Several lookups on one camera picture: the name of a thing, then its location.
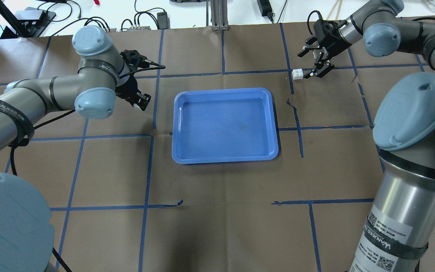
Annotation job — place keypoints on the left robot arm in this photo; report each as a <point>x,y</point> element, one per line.
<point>104,73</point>

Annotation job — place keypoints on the usb hub with cables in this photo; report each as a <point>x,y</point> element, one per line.
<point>132,28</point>

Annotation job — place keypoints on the white block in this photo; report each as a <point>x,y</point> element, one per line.
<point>297,74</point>

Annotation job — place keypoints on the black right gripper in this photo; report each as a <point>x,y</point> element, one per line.
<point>333,41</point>

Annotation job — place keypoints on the aluminium frame post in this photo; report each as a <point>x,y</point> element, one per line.
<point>219,15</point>

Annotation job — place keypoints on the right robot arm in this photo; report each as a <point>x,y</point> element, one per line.
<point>398,227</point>

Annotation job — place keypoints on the black power adapter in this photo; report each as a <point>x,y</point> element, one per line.
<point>163,20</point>

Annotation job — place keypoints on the blue plastic tray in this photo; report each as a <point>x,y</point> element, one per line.
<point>231,125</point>

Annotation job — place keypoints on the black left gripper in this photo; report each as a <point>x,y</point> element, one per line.
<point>127,87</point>

